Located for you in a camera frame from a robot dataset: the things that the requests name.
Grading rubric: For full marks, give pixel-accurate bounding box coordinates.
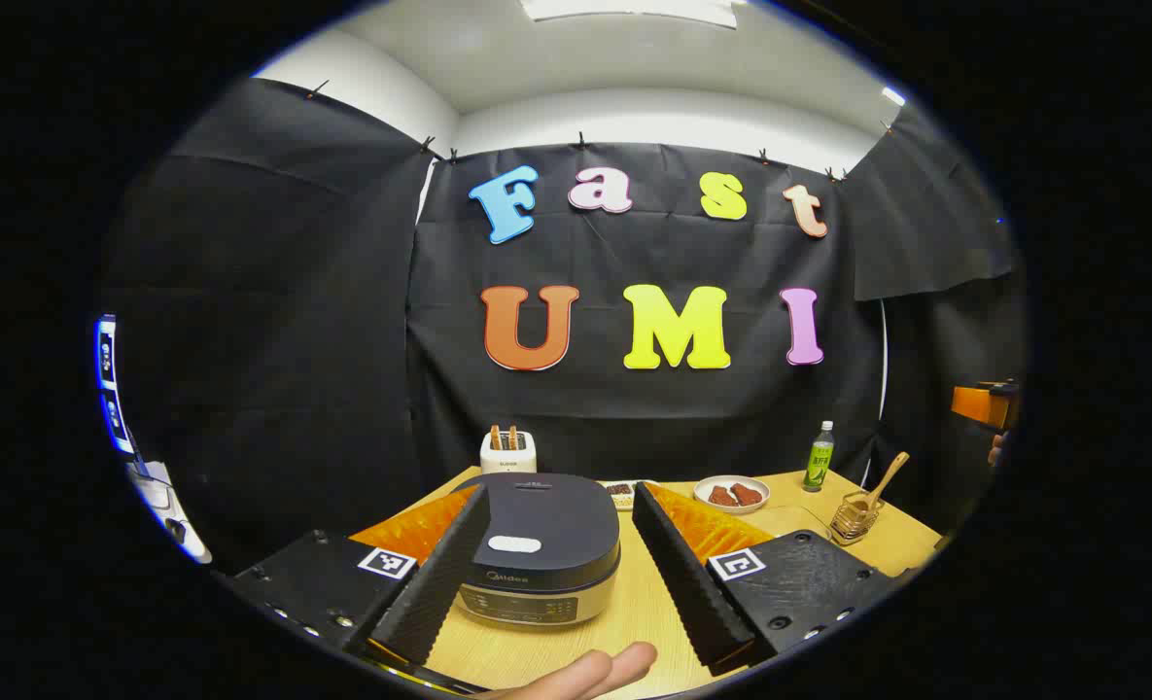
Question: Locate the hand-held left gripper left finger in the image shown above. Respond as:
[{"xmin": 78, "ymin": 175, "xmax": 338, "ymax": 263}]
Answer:
[{"xmin": 221, "ymin": 483, "xmax": 492, "ymax": 672}]

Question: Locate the white power strip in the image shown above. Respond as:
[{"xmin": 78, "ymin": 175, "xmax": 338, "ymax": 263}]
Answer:
[{"xmin": 128, "ymin": 462, "xmax": 214, "ymax": 565}]

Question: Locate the white round plate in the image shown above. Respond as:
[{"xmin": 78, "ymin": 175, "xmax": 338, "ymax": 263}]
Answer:
[{"xmin": 693, "ymin": 474, "xmax": 771, "ymax": 514}]

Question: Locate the blue-edged monitor screen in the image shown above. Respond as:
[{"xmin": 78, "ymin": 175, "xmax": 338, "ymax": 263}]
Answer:
[{"xmin": 94, "ymin": 313, "xmax": 139, "ymax": 456}]

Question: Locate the ceiling light panel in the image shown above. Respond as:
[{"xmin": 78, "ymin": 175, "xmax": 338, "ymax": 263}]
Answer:
[{"xmin": 520, "ymin": 0, "xmax": 738, "ymax": 30}]

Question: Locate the wooden spoon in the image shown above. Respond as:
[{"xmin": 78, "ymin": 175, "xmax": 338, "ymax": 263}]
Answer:
[{"xmin": 846, "ymin": 451, "xmax": 911, "ymax": 516}]

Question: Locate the dark grey rice cooker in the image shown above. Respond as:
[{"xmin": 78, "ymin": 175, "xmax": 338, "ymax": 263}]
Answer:
[{"xmin": 454, "ymin": 472, "xmax": 623, "ymax": 626}]

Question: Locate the white toaster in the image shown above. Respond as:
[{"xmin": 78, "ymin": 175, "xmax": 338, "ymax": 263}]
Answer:
[{"xmin": 479, "ymin": 425, "xmax": 538, "ymax": 475}]

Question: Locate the green drink bottle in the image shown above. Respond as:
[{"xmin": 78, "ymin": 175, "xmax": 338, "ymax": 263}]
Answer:
[{"xmin": 803, "ymin": 420, "xmax": 836, "ymax": 493}]

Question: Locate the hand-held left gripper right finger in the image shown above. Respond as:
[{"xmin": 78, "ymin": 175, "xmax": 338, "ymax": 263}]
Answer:
[{"xmin": 631, "ymin": 480, "xmax": 902, "ymax": 679}]

